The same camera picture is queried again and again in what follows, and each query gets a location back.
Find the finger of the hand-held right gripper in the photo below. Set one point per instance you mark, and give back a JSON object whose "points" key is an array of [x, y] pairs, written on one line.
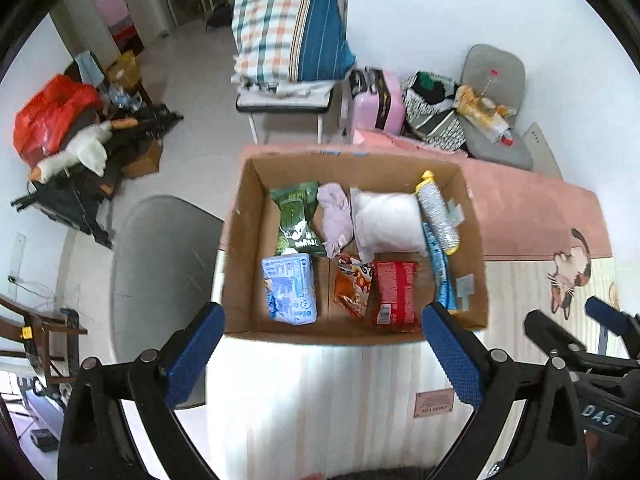
{"points": [[550, 332], [610, 317]]}

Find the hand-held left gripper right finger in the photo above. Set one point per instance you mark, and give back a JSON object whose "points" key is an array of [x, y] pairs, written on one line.
{"points": [[452, 355]]}

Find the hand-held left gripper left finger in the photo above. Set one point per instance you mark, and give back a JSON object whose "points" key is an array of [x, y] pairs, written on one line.
{"points": [[195, 355]]}

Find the red snack packet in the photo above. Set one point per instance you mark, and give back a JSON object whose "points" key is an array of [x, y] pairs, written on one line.
{"points": [[395, 295]]}

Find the blue striped stick packet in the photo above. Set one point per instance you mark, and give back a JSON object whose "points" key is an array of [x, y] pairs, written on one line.
{"points": [[440, 270]]}

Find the blue tissue packet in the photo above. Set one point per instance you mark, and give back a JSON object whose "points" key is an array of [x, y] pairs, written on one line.
{"points": [[290, 287]]}

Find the orange snack packet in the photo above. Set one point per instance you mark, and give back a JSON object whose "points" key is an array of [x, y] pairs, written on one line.
{"points": [[352, 285]]}

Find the silver tube with yellow cap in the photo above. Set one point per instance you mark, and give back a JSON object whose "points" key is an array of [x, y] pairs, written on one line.
{"points": [[437, 212]]}

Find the white soft packet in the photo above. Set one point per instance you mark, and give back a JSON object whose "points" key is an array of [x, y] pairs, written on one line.
{"points": [[387, 222]]}

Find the green snack packet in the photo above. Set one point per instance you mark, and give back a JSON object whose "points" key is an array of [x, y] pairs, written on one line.
{"points": [[295, 215]]}

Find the purple cloth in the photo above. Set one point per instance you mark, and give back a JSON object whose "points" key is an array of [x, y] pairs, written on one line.
{"points": [[335, 215]]}

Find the plain grey chair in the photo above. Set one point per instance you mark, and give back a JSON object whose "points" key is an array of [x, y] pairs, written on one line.
{"points": [[160, 270]]}

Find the person's dark fleece clothing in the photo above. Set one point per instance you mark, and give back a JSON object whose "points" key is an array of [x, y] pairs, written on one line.
{"points": [[380, 474]]}

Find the dark wooden chair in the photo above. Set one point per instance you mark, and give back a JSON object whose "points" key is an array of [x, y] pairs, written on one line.
{"points": [[45, 340]]}

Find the white leaning board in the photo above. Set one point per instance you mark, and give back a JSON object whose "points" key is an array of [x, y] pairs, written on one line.
{"points": [[542, 152]]}

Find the small brown cardboard box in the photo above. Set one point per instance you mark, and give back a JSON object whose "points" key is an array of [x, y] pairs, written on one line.
{"points": [[142, 160]]}

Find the black folded stroller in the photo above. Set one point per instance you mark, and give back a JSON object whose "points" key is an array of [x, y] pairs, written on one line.
{"points": [[65, 200]]}

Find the white goose plush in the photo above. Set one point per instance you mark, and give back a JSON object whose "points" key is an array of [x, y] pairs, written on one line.
{"points": [[87, 147]]}

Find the yellow plastic bag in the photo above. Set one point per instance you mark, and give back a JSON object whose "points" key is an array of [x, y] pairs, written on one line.
{"points": [[475, 107]]}

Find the black white patterned bag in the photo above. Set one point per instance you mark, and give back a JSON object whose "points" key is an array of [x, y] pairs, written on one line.
{"points": [[430, 115]]}

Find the clear plastic bottle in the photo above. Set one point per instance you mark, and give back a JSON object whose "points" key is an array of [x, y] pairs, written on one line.
{"points": [[489, 90]]}

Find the pink suitcase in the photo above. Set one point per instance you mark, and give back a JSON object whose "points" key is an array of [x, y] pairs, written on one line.
{"points": [[372, 105]]}

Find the white legged bench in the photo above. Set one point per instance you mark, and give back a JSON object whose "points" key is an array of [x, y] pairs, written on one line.
{"points": [[285, 100]]}

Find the grey chair with clutter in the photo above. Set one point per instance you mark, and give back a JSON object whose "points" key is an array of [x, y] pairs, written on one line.
{"points": [[492, 65]]}

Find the red plastic bag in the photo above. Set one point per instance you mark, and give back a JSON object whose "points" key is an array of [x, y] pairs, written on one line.
{"points": [[45, 115]]}

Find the cardboard box with yellow bag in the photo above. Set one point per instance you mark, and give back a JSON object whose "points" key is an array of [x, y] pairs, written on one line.
{"points": [[122, 70]]}

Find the plaid folded quilt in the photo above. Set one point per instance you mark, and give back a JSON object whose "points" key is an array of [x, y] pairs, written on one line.
{"points": [[280, 30]]}

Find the white wall socket strip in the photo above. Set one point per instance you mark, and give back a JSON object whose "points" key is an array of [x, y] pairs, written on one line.
{"points": [[16, 257]]}

